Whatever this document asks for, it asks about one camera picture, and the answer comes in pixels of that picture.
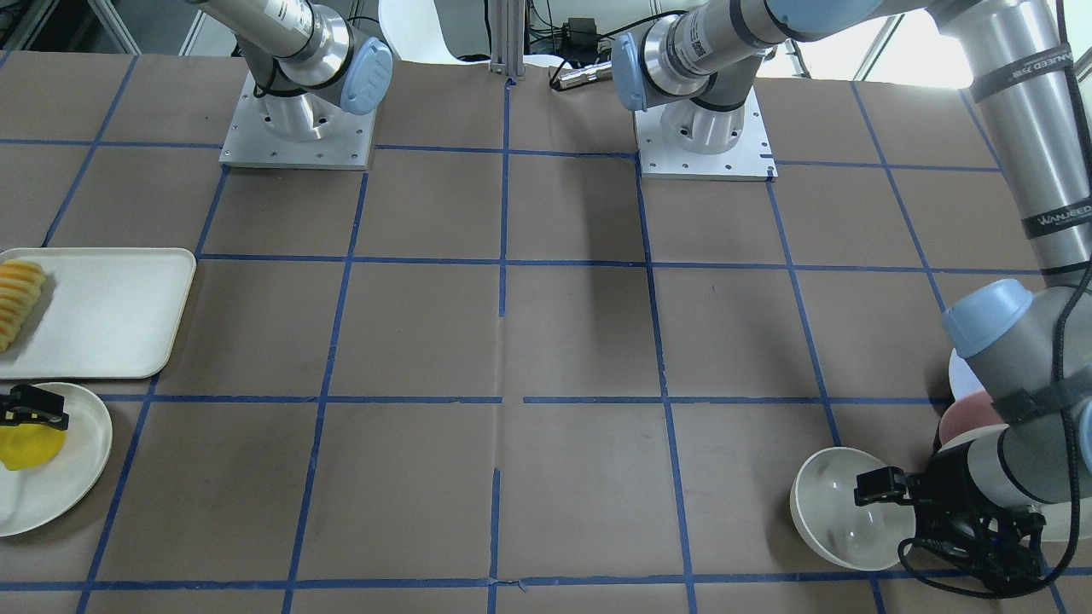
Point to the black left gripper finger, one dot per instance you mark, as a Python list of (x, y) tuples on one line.
[(891, 485), (945, 550)]

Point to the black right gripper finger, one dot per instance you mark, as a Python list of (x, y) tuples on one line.
[(30, 405)]

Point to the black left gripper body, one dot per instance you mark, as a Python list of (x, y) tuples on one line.
[(954, 484)]

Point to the yellow lemon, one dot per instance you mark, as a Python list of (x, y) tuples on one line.
[(29, 445)]

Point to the white bowl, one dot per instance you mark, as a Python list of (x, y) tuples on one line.
[(823, 507)]

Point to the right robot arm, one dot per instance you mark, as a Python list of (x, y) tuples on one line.
[(309, 49)]

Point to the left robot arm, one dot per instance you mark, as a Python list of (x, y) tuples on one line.
[(1029, 350)]

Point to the cream round plate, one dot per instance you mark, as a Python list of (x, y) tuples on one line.
[(32, 497)]

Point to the pink plate in rack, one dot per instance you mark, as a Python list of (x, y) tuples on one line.
[(973, 411)]

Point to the cream rectangular tray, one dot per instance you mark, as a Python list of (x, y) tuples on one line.
[(105, 313)]

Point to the sliced yellow pineapple toy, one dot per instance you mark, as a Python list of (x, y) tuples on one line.
[(22, 283)]

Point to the light blue plate in rack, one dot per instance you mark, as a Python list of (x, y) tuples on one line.
[(963, 382)]

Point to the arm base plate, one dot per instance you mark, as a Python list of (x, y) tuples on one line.
[(295, 133), (682, 141)]

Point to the aluminium frame post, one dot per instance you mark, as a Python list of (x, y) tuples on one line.
[(506, 27)]

